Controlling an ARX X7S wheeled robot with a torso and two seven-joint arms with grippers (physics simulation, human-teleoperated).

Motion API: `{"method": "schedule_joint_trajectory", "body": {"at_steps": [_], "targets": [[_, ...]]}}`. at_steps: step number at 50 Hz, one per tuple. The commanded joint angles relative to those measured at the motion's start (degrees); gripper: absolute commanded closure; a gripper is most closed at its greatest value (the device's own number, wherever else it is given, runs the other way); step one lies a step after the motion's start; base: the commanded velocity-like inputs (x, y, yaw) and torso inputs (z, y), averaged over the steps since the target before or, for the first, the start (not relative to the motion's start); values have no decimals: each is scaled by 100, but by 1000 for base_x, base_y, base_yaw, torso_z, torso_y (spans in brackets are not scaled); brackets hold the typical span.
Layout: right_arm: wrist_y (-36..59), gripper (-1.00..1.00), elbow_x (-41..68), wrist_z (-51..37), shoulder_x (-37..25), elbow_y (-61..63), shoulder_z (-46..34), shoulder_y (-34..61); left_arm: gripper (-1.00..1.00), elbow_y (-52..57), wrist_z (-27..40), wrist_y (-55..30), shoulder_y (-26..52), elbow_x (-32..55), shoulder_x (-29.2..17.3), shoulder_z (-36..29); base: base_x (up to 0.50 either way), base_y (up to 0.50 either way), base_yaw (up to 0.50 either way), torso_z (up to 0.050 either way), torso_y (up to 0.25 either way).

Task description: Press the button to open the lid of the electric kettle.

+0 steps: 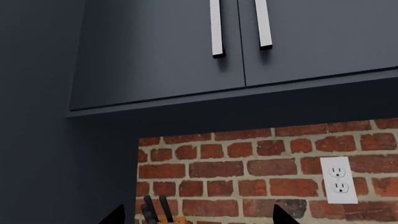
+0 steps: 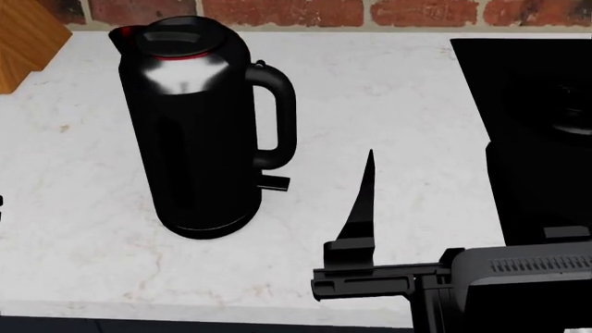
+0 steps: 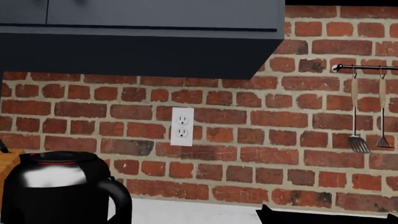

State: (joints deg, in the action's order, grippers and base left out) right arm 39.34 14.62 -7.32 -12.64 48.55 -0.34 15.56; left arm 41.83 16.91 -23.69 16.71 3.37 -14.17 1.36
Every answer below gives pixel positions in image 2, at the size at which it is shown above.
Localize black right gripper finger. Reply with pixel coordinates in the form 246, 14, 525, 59
324, 148, 378, 272
544, 225, 592, 244

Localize black electric kettle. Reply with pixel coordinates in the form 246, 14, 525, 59
108, 15, 298, 241

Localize black round kettle lid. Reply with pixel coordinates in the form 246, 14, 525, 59
134, 20, 230, 61

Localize black cooktop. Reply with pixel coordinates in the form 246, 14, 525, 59
449, 36, 592, 246

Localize wooden block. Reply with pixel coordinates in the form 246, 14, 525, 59
0, 0, 73, 95

